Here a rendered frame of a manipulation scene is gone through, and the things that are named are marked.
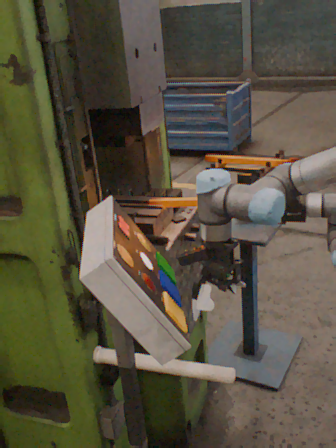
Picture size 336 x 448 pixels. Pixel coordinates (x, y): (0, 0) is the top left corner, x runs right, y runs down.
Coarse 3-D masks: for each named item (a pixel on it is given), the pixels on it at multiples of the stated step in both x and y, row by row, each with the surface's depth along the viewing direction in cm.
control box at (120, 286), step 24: (96, 216) 121; (96, 240) 108; (120, 240) 108; (96, 264) 97; (120, 264) 98; (144, 264) 114; (96, 288) 98; (120, 288) 99; (144, 288) 102; (120, 312) 101; (144, 312) 102; (144, 336) 104; (168, 336) 105; (168, 360) 107
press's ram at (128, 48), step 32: (96, 0) 133; (128, 0) 136; (96, 32) 136; (128, 32) 137; (160, 32) 159; (96, 64) 140; (128, 64) 138; (160, 64) 161; (96, 96) 144; (128, 96) 141
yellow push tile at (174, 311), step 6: (168, 294) 113; (168, 300) 110; (168, 306) 107; (174, 306) 111; (168, 312) 106; (174, 312) 108; (180, 312) 113; (174, 318) 107; (180, 318) 110; (180, 324) 108; (186, 330) 109
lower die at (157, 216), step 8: (144, 200) 176; (128, 208) 174; (136, 208) 173; (144, 208) 172; (152, 208) 171; (160, 208) 170; (168, 208) 176; (144, 216) 168; (152, 216) 166; (160, 216) 169; (168, 216) 176; (136, 224) 164; (144, 224) 163; (152, 224) 162; (160, 224) 169; (168, 224) 176; (144, 232) 165; (152, 232) 164; (160, 232) 170
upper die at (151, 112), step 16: (160, 96) 162; (96, 112) 152; (112, 112) 150; (128, 112) 149; (144, 112) 151; (160, 112) 163; (96, 128) 154; (112, 128) 153; (128, 128) 151; (144, 128) 151
